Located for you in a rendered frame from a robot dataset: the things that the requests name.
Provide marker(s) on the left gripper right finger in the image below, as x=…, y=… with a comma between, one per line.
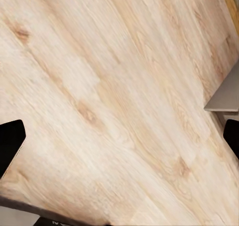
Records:
x=231, y=135

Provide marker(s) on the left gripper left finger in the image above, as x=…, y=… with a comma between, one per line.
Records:
x=12, y=135

